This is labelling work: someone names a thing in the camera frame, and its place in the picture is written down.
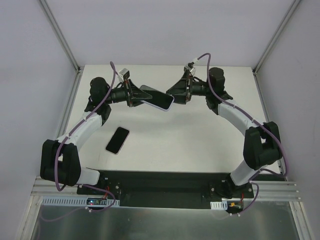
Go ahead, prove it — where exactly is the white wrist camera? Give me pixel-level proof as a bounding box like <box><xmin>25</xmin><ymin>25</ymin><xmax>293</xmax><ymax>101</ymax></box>
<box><xmin>117</xmin><ymin>68</ymin><xmax>130</xmax><ymax>82</ymax></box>
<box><xmin>184</xmin><ymin>62</ymin><xmax>196</xmax><ymax>76</ymax></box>

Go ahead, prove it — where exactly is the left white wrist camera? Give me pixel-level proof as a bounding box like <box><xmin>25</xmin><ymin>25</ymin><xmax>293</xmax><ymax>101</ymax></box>
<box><xmin>117</xmin><ymin>68</ymin><xmax>130</xmax><ymax>82</ymax></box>

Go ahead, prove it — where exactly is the lilac silicone phone case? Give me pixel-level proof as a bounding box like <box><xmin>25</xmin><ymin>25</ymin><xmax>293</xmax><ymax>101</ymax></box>
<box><xmin>139</xmin><ymin>85</ymin><xmax>157</xmax><ymax>92</ymax></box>

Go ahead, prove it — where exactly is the left aluminium frame post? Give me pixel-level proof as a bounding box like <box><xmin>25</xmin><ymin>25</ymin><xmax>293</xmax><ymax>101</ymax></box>
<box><xmin>37</xmin><ymin>0</ymin><xmax>81</xmax><ymax>73</ymax></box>

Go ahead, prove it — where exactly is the right white slotted cable duct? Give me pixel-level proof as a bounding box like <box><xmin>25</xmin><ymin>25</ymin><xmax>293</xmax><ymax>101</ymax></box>
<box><xmin>210</xmin><ymin>200</ymin><xmax>228</xmax><ymax>211</ymax></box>

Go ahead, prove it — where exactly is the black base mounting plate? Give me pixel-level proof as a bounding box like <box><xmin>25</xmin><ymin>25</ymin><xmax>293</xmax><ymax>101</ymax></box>
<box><xmin>76</xmin><ymin>170</ymin><xmax>254</xmax><ymax>209</ymax></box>

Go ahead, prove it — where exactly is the right aluminium extrusion rail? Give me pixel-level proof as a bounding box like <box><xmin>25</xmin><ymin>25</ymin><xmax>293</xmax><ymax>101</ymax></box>
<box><xmin>254</xmin><ymin>181</ymin><xmax>302</xmax><ymax>202</ymax></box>

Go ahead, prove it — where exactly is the left white slotted cable duct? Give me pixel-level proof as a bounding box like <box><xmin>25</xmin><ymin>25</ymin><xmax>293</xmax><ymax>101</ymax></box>
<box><xmin>42</xmin><ymin>196</ymin><xmax>120</xmax><ymax>208</ymax></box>

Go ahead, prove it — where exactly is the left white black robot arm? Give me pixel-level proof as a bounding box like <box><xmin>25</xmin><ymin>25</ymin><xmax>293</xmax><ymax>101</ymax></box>
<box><xmin>40</xmin><ymin>77</ymin><xmax>152</xmax><ymax>195</ymax></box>

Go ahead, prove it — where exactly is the aluminium frame post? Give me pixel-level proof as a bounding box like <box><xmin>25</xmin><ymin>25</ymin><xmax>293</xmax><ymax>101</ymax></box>
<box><xmin>37</xmin><ymin>0</ymin><xmax>81</xmax><ymax>73</ymax></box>
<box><xmin>252</xmin><ymin>0</ymin><xmax>302</xmax><ymax>76</ymax></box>

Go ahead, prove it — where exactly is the right aluminium frame post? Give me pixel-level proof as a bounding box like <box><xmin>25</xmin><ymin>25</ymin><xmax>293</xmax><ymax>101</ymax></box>
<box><xmin>252</xmin><ymin>0</ymin><xmax>302</xmax><ymax>76</ymax></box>

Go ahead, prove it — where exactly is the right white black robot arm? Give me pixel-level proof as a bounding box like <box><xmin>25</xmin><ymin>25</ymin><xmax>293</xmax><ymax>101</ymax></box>
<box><xmin>166</xmin><ymin>67</ymin><xmax>283</xmax><ymax>199</ymax></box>

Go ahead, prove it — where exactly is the white slotted cable duct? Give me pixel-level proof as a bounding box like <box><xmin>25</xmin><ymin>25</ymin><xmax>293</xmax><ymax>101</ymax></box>
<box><xmin>42</xmin><ymin>196</ymin><xmax>120</xmax><ymax>208</ymax></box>
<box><xmin>210</xmin><ymin>200</ymin><xmax>228</xmax><ymax>211</ymax></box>

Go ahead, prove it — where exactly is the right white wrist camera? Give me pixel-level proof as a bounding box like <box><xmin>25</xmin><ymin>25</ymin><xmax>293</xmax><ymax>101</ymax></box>
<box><xmin>184</xmin><ymin>62</ymin><xmax>196</xmax><ymax>76</ymax></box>

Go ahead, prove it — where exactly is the phone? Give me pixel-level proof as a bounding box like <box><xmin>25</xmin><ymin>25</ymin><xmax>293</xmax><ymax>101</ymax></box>
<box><xmin>105</xmin><ymin>126</ymin><xmax>130</xmax><ymax>155</ymax></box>
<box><xmin>142</xmin><ymin>90</ymin><xmax>175</xmax><ymax>111</ymax></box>

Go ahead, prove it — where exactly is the aluminium extrusion rail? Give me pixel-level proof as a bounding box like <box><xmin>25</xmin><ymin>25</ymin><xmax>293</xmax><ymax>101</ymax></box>
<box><xmin>254</xmin><ymin>181</ymin><xmax>302</xmax><ymax>202</ymax></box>
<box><xmin>31</xmin><ymin>176</ymin><xmax>81</xmax><ymax>195</ymax></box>

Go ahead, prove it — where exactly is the phone in clear purple case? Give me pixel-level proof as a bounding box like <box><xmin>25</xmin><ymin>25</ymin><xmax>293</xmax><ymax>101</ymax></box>
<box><xmin>105</xmin><ymin>126</ymin><xmax>130</xmax><ymax>155</ymax></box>

